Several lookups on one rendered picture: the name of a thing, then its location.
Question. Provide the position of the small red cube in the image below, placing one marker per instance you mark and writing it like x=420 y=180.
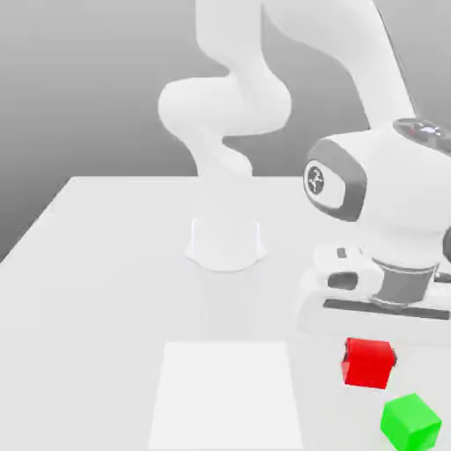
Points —
x=368 y=364

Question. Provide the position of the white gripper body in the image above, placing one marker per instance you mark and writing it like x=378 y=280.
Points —
x=352 y=322

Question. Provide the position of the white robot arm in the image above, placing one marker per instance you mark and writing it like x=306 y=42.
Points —
x=225 y=105

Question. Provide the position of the small green cube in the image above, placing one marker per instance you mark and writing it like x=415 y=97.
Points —
x=410 y=422

